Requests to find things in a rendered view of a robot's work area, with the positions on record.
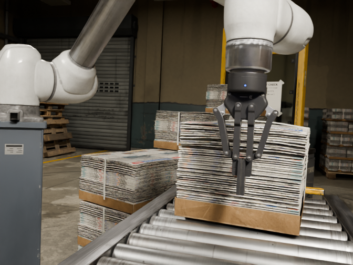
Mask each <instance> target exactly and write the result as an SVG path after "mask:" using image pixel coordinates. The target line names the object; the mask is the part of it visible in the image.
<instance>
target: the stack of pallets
mask: <svg viewBox="0 0 353 265"><path fill-rule="evenodd" d="M65 105H68V104H59V103H50V102H48V103H45V102H44V101H43V102H40V104H39V108H40V106H44V109H40V111H41V115H40V116H41V117H43V118H44V119H53V118H58V119H65V117H64V116H62V110H64V106H65ZM53 106H58V109H53ZM51 112H56V115H51ZM51 142H53V141H50V142H45V144H49V143H51ZM53 148H55V147H52V148H46V150H51V149H53Z"/></svg>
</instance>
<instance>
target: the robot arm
mask: <svg viewBox="0 0 353 265"><path fill-rule="evenodd" d="M213 1H215V2H217V3H219V4H221V5H222V6H224V30H225V34H226V46H225V49H226V55H225V58H226V65H225V69H226V71H227V72H230V74H228V82H227V96H226V98H225V100H224V103H223V104H222V105H220V106H218V107H217V108H216V107H215V108H213V113H214V115H215V116H216V118H217V122H218V126H219V131H220V137H221V143H222V148H223V154H224V155H225V156H228V157H230V158H231V159H232V176H237V182H236V195H241V196H243V195H244V194H245V181H246V177H250V176H251V174H252V162H253V160H254V159H258V158H261V157H262V154H263V151H264V147H265V144H266V141H267V138H268V134H269V131H270V129H271V125H272V122H273V121H274V119H275V118H276V117H277V116H278V114H279V112H278V111H277V110H274V109H273V108H272V107H270V106H269V105H268V101H267V99H266V85H267V75H266V74H264V73H269V72H270V71H271V69H272V52H275V53H278V54H282V55H290V54H295V53H297V52H299V51H301V50H303V49H304V48H305V46H306V45H307V44H308V43H309V41H310V39H311V38H312V36H313V32H314V27H313V23H312V20H311V18H310V17H309V15H308V14H307V13H306V12H305V11H304V10H303V9H302V8H301V7H299V6H298V5H296V4H295V3H294V2H292V1H291V0H213ZM134 2H135V0H99V2H98V4H97V5H96V7H95V9H94V11H93V12H92V14H91V15H90V17H89V19H88V21H87V22H86V24H85V26H84V28H83V29H82V31H81V33H80V35H79V36H78V38H77V40H76V41H75V43H74V45H73V47H72V48H71V50H66V51H63V52H62V53H61V54H60V55H59V56H57V57H56V58H55V59H53V60H52V61H51V62H47V61H45V60H42V59H41V54H40V53H39V52H38V50H37V49H35V48H33V47H32V46H30V45H25V44H8V45H5V46H4V47H3V49H2V50H1V51H0V104H1V105H0V121H22V122H37V123H43V122H44V118H43V117H41V116H40V108H39V104H40V102H43V101H46V102H50V103H59V104H77V103H82V102H85V101H87V100H89V99H91V98H92V97H93V96H94V95H95V93H96V91H97V89H98V78H97V75H96V67H95V62H96V61H97V59H98V58H99V56H100V54H101V53H102V51H103V50H104V48H105V47H106V45H107V44H108V42H109V41H110V39H111V37H112V36H113V34H114V33H115V31H116V30H117V28H118V27H119V25H120V24H121V22H122V20H123V19H124V17H125V16H126V14H127V13H128V11H129V9H130V8H131V6H132V5H133V4H134ZM21 105H22V106H21ZM226 108H227V110H228V111H229V113H230V114H231V116H232V117H233V119H234V137H233V151H231V149H230V143H229V138H228V134H227V129H226V123H225V118H224V115H225V114H226V112H225V109H226ZM264 110H266V114H265V116H266V117H267V120H266V123H265V126H264V129H263V132H262V136H261V139H260V141H259V145H258V148H257V151H256V152H254V153H253V145H254V127H255V120H256V119H257V118H258V117H259V116H260V115H261V114H262V112H263V111H264ZM243 120H247V143H246V158H239V157H240V144H241V127H242V121H243Z"/></svg>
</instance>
